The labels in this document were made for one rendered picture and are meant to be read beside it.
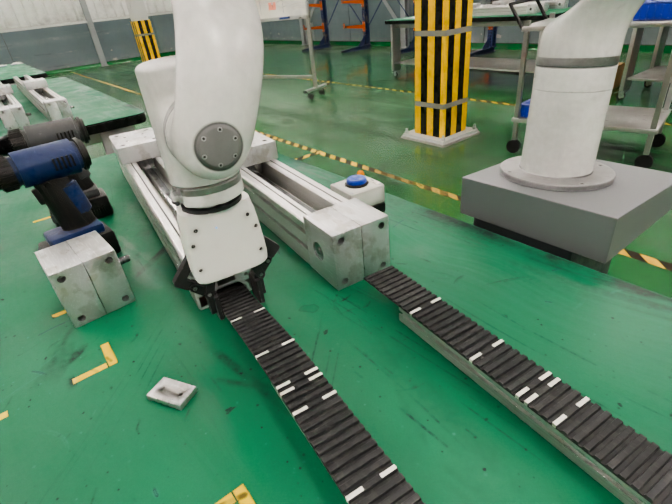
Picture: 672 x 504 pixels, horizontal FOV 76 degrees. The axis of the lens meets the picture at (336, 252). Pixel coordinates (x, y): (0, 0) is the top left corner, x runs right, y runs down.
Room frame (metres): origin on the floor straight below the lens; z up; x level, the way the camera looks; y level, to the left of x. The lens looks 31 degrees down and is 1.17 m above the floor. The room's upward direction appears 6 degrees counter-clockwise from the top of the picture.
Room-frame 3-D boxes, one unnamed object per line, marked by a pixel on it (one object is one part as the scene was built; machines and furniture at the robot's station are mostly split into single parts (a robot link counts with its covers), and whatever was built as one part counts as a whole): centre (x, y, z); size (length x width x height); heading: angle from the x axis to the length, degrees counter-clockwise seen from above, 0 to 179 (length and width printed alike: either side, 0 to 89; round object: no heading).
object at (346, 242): (0.60, -0.03, 0.83); 0.12 x 0.09 x 0.10; 118
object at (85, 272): (0.59, 0.38, 0.83); 0.11 x 0.10 x 0.10; 129
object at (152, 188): (0.90, 0.36, 0.82); 0.80 x 0.10 x 0.09; 28
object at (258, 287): (0.53, 0.11, 0.82); 0.03 x 0.03 x 0.07; 28
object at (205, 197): (0.50, 0.15, 0.98); 0.09 x 0.08 x 0.03; 118
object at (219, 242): (0.51, 0.15, 0.92); 0.10 x 0.07 x 0.11; 118
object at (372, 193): (0.80, -0.05, 0.81); 0.10 x 0.08 x 0.06; 118
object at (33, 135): (0.91, 0.59, 0.89); 0.20 x 0.08 x 0.22; 121
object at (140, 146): (1.12, 0.48, 0.87); 0.16 x 0.11 x 0.07; 28
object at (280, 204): (0.99, 0.19, 0.82); 0.80 x 0.10 x 0.09; 28
